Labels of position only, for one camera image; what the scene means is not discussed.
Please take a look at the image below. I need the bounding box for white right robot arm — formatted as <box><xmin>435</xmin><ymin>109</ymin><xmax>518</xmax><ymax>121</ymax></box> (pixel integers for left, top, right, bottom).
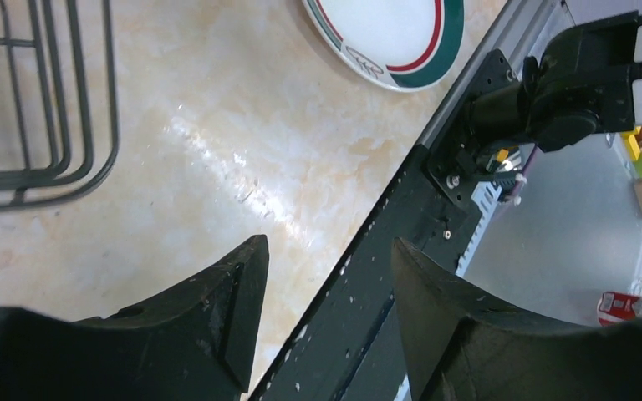
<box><xmin>466</xmin><ymin>11</ymin><xmax>642</xmax><ymax>154</ymax></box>

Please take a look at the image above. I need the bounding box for white plate teal rim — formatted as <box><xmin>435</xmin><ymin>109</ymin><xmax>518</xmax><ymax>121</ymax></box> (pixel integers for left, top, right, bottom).
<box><xmin>302</xmin><ymin>0</ymin><xmax>465</xmax><ymax>93</ymax></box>

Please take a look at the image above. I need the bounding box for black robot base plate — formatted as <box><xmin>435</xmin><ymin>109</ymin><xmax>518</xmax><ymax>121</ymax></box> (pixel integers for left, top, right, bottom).
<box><xmin>248</xmin><ymin>48</ymin><xmax>522</xmax><ymax>401</ymax></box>

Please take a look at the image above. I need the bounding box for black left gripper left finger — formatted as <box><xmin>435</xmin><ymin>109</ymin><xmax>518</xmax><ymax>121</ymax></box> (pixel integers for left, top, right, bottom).
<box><xmin>0</xmin><ymin>235</ymin><xmax>269</xmax><ymax>400</ymax></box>

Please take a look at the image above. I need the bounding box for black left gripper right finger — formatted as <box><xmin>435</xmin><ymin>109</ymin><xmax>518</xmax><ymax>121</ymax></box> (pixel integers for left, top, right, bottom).
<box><xmin>391</xmin><ymin>238</ymin><xmax>642</xmax><ymax>400</ymax></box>

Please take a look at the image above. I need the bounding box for red white packet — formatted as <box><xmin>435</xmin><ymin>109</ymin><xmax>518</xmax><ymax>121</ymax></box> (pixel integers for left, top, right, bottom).
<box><xmin>597</xmin><ymin>292</ymin><xmax>642</xmax><ymax>327</ymax></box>

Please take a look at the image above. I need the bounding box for grey wire dish rack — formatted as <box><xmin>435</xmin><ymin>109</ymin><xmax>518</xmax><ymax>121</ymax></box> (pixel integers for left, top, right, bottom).
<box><xmin>0</xmin><ymin>1</ymin><xmax>120</xmax><ymax>213</ymax></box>

